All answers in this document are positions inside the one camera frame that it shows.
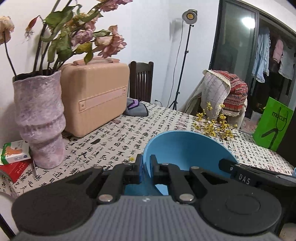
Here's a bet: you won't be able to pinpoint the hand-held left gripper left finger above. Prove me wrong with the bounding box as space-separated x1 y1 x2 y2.
62 155 142 205

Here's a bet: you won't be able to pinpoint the yellow flower branch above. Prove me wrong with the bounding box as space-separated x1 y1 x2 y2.
193 101 238 139

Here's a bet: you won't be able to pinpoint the red patterned cloth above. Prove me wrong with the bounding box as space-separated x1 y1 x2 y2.
211 71 248 117

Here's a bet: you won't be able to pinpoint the pink hard case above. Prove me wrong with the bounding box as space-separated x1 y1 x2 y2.
60 58 130 137

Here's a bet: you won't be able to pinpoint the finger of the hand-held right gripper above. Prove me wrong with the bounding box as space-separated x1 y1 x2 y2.
218 158 238 179

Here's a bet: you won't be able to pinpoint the green paper bag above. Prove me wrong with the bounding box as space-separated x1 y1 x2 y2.
253 97 294 151

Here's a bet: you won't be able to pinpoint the red box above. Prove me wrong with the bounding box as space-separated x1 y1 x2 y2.
0 160 33 183

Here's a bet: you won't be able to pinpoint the pale purple textured vase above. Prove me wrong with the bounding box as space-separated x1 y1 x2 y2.
13 70 66 169

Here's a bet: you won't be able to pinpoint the studio light on stand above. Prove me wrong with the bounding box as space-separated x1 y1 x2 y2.
167 9 198 111

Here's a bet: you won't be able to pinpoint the pink hanging garment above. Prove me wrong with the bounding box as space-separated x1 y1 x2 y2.
272 39 284 63

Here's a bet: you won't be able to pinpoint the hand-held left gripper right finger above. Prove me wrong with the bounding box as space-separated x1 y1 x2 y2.
150 155 232 205

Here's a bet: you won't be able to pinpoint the purple grey cloth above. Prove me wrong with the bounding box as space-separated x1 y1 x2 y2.
124 98 149 117

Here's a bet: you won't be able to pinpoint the dark wooden chair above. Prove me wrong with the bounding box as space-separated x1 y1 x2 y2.
128 61 154 103

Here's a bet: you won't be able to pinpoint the white quilted cloth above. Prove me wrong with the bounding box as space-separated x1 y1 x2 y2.
201 70 232 118

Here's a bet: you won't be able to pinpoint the dried pink flowers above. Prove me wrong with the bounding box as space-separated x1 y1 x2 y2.
0 0 133 77

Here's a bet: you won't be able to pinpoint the calligraphy printed tablecloth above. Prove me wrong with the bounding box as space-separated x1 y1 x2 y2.
0 101 294 200

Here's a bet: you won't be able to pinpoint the light blue hanging shirt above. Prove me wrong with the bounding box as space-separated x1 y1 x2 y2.
252 28 271 82

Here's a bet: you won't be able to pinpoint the white green medicine box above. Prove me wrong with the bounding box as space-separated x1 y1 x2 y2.
0 140 31 165

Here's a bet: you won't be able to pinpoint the black paper bag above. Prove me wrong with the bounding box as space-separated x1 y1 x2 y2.
276 109 296 167

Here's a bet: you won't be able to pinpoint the patterned cloth on chair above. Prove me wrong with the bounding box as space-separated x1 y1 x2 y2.
180 76 247 131

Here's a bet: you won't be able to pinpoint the white hanging garment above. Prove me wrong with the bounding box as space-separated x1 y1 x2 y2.
279 45 295 80

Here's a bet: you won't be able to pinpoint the dark sliding glass door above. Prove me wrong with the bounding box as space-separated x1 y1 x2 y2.
209 0 296 121

